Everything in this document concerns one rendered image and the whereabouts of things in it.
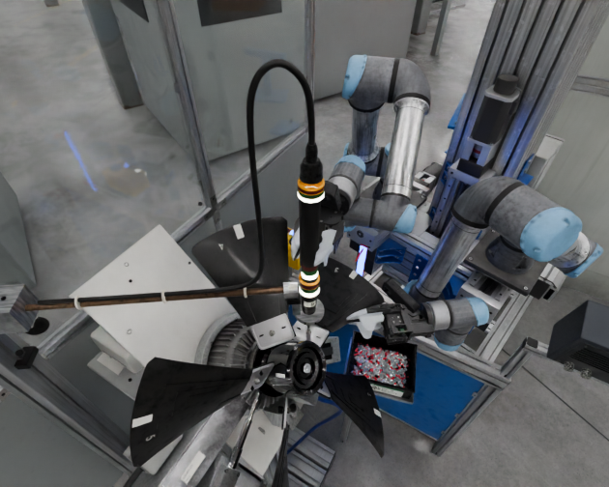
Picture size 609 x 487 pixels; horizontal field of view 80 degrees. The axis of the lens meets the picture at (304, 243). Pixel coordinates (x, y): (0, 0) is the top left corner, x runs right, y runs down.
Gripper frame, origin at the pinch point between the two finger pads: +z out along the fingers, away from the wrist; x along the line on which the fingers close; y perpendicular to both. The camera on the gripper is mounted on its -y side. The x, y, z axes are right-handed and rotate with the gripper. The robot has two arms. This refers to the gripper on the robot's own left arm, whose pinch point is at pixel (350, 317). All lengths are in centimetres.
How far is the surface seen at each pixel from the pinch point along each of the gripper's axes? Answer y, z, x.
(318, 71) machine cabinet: -370, -52, 120
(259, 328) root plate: 4.1, 23.3, -8.3
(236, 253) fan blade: -9.0, 26.8, -20.1
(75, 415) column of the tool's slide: 7, 81, 30
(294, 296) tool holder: 3.1, 14.9, -19.5
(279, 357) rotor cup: 11.4, 19.2, -8.2
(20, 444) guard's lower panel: 10, 102, 41
